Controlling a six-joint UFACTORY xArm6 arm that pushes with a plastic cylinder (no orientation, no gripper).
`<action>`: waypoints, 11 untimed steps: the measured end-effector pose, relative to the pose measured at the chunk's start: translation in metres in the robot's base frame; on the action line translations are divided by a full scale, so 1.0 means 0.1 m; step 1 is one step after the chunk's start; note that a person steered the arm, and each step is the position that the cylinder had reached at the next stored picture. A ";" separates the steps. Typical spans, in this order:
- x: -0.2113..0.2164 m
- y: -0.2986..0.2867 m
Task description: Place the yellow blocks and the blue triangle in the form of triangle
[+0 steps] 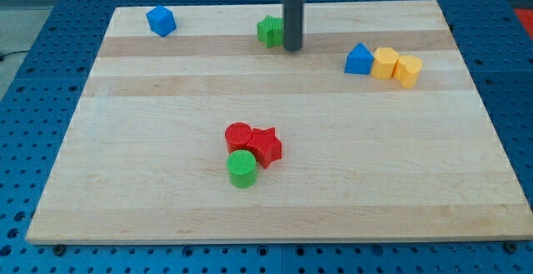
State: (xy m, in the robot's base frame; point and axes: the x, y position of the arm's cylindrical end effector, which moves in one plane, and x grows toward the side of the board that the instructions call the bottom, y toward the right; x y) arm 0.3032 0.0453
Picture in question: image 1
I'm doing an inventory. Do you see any blue cube block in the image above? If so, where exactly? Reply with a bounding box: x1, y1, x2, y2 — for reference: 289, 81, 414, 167
146, 5, 177, 37

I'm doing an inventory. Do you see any blue triangle block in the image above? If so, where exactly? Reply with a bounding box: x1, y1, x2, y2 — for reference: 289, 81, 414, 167
345, 42, 374, 75

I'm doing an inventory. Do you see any red star block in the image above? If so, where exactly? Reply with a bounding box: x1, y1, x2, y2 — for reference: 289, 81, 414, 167
247, 127, 282, 168

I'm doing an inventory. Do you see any wooden board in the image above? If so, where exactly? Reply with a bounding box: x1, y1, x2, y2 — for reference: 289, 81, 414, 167
26, 0, 532, 245

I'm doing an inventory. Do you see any green star block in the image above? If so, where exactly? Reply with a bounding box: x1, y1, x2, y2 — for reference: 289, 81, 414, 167
257, 15, 283, 47

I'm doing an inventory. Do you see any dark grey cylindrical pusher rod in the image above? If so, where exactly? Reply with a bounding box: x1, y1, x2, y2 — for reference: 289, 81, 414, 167
282, 0, 305, 52

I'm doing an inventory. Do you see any red cylinder block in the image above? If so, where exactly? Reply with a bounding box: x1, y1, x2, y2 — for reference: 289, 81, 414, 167
224, 122, 252, 153

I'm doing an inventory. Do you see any yellow heart block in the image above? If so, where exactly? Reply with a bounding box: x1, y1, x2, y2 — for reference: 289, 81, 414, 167
392, 55, 423, 88

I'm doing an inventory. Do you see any green cylinder block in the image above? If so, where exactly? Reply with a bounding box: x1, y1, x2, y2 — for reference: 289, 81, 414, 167
227, 149, 257, 188

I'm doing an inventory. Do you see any yellow hexagon block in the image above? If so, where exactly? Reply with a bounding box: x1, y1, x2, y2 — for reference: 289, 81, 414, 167
371, 47, 399, 79

